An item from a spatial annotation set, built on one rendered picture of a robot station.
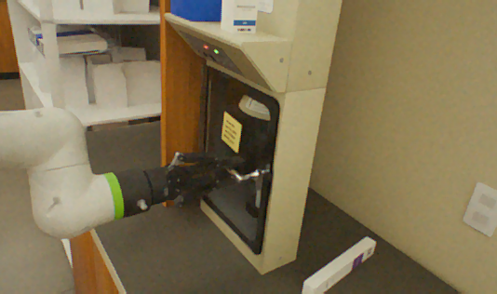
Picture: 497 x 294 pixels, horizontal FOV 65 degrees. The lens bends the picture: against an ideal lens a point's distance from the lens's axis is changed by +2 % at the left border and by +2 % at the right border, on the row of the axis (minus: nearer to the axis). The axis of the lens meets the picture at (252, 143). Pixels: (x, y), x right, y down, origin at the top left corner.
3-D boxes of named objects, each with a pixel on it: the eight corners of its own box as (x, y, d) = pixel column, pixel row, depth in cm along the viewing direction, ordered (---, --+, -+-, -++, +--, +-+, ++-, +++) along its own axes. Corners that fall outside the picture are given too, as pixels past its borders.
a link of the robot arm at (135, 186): (105, 162, 77) (108, 201, 81) (126, 191, 69) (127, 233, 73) (135, 156, 80) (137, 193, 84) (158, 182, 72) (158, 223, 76)
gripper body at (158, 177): (152, 215, 77) (194, 203, 83) (152, 179, 74) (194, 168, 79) (139, 196, 83) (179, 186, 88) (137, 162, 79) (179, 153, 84)
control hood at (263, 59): (206, 54, 99) (208, 13, 94) (287, 93, 75) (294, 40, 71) (163, 57, 92) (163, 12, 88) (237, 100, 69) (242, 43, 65)
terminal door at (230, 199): (201, 195, 115) (206, 63, 99) (261, 258, 94) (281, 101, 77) (198, 196, 115) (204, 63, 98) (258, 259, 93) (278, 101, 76)
